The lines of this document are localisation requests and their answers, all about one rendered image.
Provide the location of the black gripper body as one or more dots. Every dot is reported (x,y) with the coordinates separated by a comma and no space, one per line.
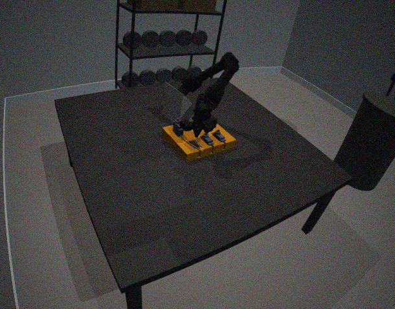
(187,125)

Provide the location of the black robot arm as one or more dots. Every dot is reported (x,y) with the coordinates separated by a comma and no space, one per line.
(215,92)

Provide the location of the orange flat deck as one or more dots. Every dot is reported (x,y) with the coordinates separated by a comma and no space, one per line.
(213,142)

